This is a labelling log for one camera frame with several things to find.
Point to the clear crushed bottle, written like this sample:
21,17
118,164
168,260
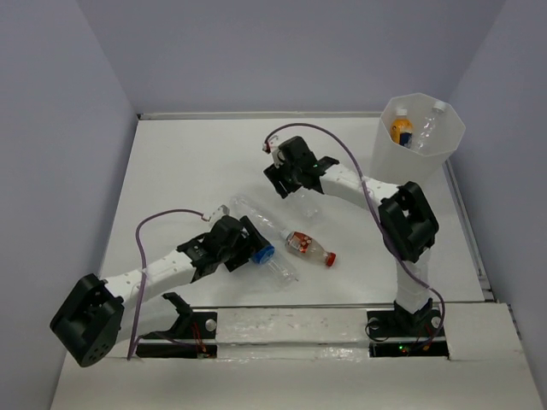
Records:
262,219

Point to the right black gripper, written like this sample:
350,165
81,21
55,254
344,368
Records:
275,175

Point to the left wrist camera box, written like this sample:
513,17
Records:
212,216

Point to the orange juice bottle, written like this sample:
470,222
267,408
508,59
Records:
401,129

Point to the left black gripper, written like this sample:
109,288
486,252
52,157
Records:
255,241

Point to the white plastic bin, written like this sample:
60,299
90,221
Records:
396,164

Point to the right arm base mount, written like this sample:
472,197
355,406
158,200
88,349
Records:
396,333

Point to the blue label water bottle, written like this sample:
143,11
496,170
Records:
275,267

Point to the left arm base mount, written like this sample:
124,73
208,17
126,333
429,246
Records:
192,335

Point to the red cap tea bottle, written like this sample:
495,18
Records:
307,248

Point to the clear long bottle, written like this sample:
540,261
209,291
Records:
307,206

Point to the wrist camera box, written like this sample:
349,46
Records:
271,147
212,216

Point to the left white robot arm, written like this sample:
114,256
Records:
98,312

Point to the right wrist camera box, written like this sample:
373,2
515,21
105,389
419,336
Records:
271,147

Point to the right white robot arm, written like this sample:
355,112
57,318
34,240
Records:
407,223

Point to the clear bottle white cap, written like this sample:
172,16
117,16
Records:
421,142

